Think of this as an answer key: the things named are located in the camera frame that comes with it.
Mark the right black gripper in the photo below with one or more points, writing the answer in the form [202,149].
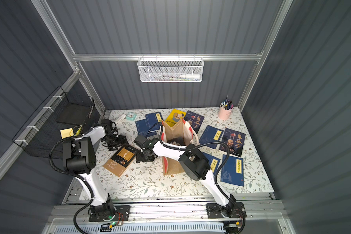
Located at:
[144,154]

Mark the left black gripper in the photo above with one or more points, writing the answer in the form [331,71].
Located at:
[115,140]

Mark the brown gold scroll book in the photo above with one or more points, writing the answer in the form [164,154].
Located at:
[121,160]

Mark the jute canvas bag red trim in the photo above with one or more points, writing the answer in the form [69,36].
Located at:
[181,134]

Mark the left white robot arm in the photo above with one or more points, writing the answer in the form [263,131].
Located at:
[79,160]

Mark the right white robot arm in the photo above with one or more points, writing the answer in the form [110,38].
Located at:
[196,166]

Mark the dark portrait book near bag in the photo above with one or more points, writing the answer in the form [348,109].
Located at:
[194,119]

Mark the white eraser block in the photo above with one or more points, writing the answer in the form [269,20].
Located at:
[120,119]

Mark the blue book back left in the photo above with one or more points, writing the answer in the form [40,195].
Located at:
[143,126]

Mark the mint green small box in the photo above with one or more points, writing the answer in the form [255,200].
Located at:
[131,116]

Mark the yellow pen in basket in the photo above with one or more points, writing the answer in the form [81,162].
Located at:
[78,131]

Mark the blue book yellow label back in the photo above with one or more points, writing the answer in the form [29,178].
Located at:
[153,118]

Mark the black tray in side basket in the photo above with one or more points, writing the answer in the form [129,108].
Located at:
[75,114]

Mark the yellow sticky note pad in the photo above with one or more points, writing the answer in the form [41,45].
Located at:
[66,133]

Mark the yellow cartoon cover book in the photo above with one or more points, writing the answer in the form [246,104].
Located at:
[174,117]

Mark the blue book front centre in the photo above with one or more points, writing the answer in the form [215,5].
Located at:
[213,162]

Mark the blue book middle right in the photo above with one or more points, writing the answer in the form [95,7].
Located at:
[210,134]

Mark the blue book front right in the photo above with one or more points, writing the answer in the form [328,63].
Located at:
[232,171]

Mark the dark portrait book right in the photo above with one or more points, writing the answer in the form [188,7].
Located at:
[234,141]

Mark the pink pen cup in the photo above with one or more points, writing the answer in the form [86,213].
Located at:
[225,109]

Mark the white marker in basket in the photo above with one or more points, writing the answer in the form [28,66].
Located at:
[189,77]

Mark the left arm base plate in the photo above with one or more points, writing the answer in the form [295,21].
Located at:
[107,213]

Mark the black wire side basket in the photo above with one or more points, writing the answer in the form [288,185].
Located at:
[41,131]

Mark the white wire wall basket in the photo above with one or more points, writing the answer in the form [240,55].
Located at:
[168,68]

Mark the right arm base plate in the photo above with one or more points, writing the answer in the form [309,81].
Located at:
[231,210]

